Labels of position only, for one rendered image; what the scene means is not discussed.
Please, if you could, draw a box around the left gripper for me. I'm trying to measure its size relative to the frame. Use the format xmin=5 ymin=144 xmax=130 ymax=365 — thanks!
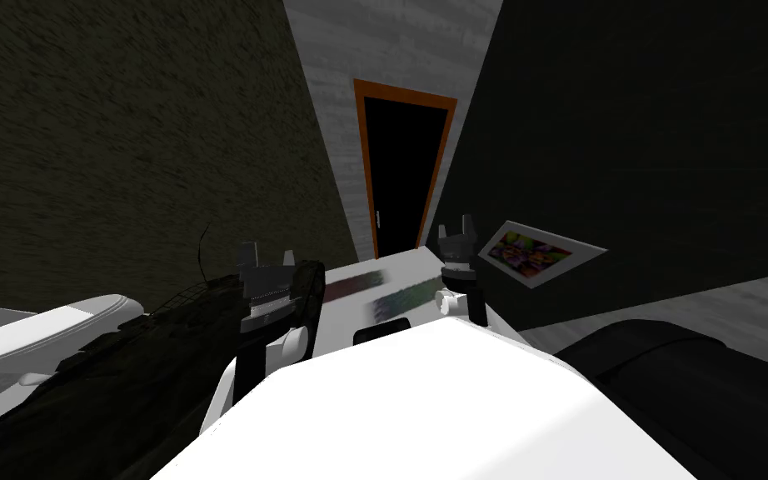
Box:
xmin=239 ymin=242 xmax=297 ymax=333

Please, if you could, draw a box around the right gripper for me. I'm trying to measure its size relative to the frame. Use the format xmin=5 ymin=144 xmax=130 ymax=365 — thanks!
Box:
xmin=437 ymin=213 xmax=479 ymax=270

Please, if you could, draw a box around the black door leaf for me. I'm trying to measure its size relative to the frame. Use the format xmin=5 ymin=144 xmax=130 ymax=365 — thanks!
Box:
xmin=363 ymin=97 xmax=450 ymax=259

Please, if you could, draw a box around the white table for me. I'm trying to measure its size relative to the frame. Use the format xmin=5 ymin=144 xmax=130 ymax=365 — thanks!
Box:
xmin=312 ymin=246 xmax=529 ymax=364

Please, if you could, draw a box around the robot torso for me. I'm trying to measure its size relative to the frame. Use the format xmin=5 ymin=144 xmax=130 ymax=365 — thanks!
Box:
xmin=149 ymin=316 xmax=700 ymax=480

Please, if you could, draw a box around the white rounded furniture piece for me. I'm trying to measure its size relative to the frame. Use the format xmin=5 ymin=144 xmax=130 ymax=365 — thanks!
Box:
xmin=0 ymin=293 xmax=146 ymax=443

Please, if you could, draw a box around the colourful picture in white frame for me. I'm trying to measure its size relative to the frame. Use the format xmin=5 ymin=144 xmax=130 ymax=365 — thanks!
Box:
xmin=476 ymin=219 xmax=609 ymax=290

